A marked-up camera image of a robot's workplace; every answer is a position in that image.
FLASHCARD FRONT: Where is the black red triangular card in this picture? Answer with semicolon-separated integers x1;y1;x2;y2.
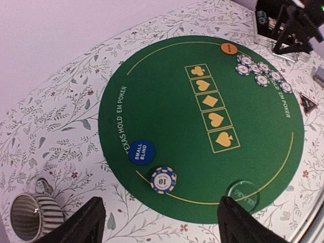
299;93;318;114

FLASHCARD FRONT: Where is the stack of poker chips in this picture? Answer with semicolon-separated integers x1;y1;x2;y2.
150;167;177;194

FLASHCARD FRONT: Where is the deck of playing cards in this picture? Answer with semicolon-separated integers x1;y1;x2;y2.
313;66;324;88

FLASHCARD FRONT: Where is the striped ceramic mug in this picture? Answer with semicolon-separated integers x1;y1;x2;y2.
10;177;64;242

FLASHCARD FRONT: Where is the orange big blind button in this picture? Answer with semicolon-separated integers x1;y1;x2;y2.
221;43;238;55

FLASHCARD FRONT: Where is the aluminium poker chip case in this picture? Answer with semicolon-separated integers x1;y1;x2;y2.
254;11;312;63

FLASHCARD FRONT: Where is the clear round dealer button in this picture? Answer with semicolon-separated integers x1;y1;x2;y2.
227;180;261;213

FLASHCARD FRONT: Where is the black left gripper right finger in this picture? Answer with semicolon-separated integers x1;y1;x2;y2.
217;196;286;243

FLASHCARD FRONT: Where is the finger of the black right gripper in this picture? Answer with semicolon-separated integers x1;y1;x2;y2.
273;5;318;55

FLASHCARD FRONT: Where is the blue small blind button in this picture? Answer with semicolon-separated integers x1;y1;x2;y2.
129;140;155;166

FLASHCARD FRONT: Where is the round green poker mat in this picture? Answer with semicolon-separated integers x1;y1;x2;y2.
98;36;305;224

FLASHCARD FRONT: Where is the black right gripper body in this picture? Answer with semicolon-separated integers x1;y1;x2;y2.
256;1;323;43

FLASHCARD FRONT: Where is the floral patterned tablecloth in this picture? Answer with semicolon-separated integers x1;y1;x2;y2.
1;1;323;242

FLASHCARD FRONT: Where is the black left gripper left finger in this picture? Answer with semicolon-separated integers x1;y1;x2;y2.
36;196;106;243

